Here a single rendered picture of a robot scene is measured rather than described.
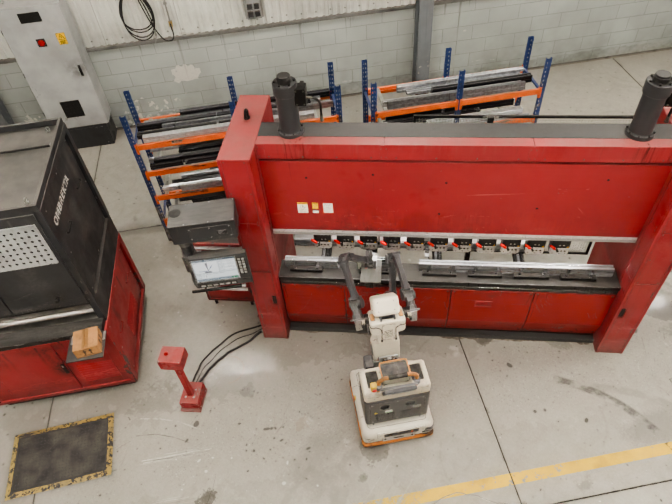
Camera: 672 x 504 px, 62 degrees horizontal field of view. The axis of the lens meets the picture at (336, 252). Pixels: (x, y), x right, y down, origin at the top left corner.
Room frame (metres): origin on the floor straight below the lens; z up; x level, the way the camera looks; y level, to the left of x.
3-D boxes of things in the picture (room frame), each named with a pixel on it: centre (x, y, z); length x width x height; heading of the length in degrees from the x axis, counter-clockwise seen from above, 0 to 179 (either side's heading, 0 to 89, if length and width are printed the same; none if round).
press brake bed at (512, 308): (3.21, -0.95, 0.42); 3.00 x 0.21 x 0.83; 81
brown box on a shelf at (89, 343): (2.67, 2.11, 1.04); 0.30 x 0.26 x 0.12; 96
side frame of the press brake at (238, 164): (3.68, 0.62, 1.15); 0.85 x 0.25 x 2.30; 171
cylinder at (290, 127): (3.57, 0.19, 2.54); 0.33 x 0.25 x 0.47; 81
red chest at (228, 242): (3.93, 1.11, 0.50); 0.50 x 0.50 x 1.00; 81
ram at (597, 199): (3.26, -0.96, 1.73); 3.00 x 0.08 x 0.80; 81
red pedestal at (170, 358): (2.65, 1.46, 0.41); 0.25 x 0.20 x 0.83; 171
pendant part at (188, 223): (3.12, 0.99, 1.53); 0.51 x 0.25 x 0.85; 93
